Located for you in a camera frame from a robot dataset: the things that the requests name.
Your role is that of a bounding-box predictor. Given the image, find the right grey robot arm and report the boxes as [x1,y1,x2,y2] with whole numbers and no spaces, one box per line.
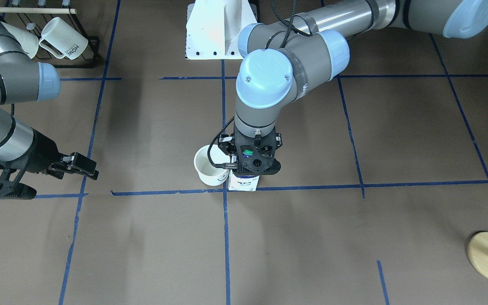
[0,21,99,180]

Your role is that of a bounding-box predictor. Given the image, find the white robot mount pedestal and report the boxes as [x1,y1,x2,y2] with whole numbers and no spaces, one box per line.
[185,0,259,60]

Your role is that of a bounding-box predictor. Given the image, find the black wire dish rack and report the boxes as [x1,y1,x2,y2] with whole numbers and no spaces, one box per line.
[0,0,100,68]

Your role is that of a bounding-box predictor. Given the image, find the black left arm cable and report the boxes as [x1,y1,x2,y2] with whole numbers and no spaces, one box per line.
[207,0,312,170]

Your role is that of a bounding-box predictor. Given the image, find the white ribbed HOME mug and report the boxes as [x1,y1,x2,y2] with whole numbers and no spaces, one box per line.
[39,17,89,60]

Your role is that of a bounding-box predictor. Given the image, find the white mug black handle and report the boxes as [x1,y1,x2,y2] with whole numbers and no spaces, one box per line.
[194,145,230,186]

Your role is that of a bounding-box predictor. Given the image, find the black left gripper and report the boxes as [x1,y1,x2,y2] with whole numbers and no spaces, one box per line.
[219,128,283,176]

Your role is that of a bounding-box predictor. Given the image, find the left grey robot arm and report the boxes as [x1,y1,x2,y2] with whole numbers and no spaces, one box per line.
[211,0,488,176]

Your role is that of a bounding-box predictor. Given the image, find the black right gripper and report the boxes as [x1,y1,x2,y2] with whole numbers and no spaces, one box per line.
[17,129,99,180]

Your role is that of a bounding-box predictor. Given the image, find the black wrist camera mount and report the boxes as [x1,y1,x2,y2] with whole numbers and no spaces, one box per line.
[0,156,37,200]

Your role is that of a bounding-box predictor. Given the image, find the white cup in rack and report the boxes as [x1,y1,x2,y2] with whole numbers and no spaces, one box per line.
[2,23,39,58]

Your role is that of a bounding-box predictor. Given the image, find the blue white milk carton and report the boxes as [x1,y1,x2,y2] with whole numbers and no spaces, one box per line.
[228,171,260,191]

